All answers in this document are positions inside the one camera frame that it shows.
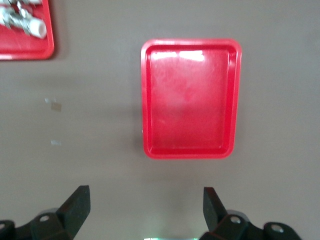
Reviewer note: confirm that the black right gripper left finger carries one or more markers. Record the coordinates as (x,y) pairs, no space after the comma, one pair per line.
(72,210)

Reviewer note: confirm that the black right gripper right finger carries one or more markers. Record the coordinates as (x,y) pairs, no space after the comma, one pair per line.
(215,212)

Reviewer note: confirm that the empty red plastic tray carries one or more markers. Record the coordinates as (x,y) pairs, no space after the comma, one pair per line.
(190,100)

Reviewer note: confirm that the red tray with fittings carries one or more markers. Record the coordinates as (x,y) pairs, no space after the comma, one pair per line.
(25,48)

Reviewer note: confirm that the tilted white capped pipe fitting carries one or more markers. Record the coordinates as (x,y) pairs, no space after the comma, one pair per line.
(36,28)

